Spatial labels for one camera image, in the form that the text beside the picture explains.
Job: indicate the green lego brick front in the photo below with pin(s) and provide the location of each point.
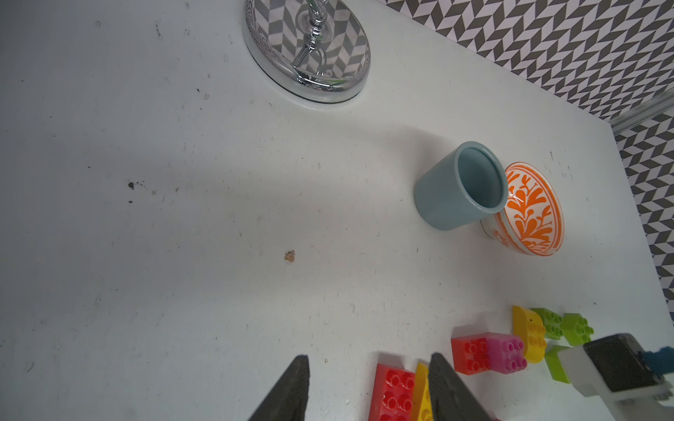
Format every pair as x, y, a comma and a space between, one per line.
554, 364

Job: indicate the green lego brick right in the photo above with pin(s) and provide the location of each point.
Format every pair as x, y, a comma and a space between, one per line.
575, 329

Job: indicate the green lego brick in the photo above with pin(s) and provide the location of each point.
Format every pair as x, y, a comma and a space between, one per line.
554, 364
575, 329
552, 323

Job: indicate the yellow long lego brick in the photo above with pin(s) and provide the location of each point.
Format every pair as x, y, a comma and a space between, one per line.
421, 402

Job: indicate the green lego brick back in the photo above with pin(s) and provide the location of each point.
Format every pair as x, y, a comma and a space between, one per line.
552, 323

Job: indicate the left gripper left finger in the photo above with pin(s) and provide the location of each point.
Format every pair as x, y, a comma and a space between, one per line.
288, 398

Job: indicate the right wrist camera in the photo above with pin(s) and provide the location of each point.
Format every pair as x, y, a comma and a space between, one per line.
629, 380

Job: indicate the orange white patterned bowl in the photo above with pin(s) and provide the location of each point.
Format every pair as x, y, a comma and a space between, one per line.
532, 220

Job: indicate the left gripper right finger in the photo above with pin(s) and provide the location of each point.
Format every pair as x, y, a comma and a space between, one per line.
450, 398

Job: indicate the chrome wire glass rack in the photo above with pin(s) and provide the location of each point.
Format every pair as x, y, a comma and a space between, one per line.
317, 50

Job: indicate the red long lego brick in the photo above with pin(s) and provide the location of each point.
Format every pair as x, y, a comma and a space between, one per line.
392, 394

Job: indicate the grey blue ceramic cup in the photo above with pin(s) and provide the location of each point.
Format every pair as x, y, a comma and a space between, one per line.
467, 185

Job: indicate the yellow curved lego brick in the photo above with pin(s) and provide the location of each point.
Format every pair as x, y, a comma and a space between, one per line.
528, 326

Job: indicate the pink lego brick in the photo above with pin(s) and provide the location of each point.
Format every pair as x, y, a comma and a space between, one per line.
505, 353

